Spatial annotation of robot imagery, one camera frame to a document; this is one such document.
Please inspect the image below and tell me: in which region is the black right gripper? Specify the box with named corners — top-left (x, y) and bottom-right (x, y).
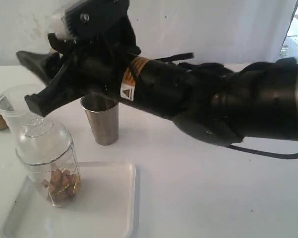
top-left (16, 16), bottom-right (141, 116)

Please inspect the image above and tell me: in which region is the stainless steel tumbler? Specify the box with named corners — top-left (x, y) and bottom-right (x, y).
top-left (80, 94), bottom-right (119, 146)

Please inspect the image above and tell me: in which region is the clear dome lid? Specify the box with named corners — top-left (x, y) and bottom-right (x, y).
top-left (16, 114), bottom-right (72, 166)

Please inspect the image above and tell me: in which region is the clear measuring shaker cup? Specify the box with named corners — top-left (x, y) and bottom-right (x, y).
top-left (16, 142), bottom-right (81, 207)

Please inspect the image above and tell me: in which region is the pile of coins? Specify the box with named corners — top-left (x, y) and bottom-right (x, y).
top-left (41, 169), bottom-right (81, 204)

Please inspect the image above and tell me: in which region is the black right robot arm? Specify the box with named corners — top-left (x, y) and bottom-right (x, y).
top-left (16, 17), bottom-right (298, 147)

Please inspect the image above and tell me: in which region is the translucent plastic container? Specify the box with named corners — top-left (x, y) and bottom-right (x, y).
top-left (0, 84), bottom-right (43, 140)

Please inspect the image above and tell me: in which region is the white rectangular tray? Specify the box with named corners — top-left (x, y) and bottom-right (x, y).
top-left (0, 162), bottom-right (139, 238)

